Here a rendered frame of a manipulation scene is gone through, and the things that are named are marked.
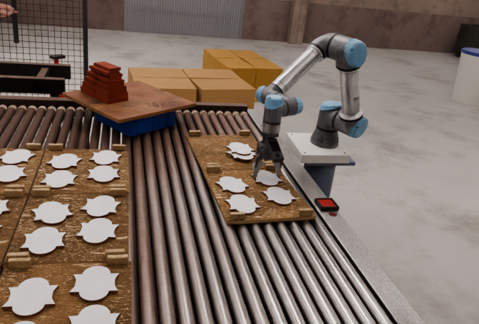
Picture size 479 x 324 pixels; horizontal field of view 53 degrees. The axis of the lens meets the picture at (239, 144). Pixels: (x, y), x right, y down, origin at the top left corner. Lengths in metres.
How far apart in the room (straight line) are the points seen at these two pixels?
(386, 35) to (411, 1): 0.96
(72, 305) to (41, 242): 0.30
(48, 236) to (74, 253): 0.12
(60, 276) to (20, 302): 0.14
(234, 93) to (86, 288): 3.84
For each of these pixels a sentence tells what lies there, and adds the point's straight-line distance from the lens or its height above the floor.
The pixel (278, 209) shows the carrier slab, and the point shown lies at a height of 0.94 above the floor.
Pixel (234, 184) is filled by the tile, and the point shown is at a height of 0.95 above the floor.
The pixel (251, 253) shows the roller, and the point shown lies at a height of 0.92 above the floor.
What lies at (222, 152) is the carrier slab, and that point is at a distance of 2.27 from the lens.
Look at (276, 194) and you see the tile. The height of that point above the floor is 0.95.
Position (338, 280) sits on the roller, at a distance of 1.57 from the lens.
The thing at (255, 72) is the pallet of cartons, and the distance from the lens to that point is 6.26.
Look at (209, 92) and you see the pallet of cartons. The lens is 4.92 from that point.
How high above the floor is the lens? 1.83
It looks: 22 degrees down
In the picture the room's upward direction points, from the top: 6 degrees clockwise
